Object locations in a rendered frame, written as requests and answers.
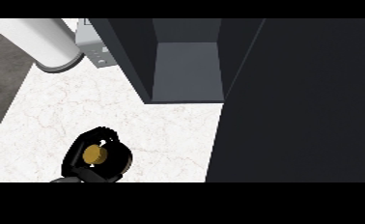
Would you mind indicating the dark grey cabinet door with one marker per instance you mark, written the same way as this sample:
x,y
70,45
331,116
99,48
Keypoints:
x,y
294,105

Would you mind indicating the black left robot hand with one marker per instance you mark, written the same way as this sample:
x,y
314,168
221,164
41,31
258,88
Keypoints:
x,y
70,162

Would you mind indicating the dark grey open cabinet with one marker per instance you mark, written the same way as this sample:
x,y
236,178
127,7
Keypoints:
x,y
186,73

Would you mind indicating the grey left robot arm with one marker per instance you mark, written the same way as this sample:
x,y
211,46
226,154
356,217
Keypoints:
x,y
65,180

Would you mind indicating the dark wine bottle gold cap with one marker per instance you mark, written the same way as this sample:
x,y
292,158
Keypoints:
x,y
94,154

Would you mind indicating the pale grey boxy appliance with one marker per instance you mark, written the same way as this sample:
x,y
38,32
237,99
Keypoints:
x,y
90,46

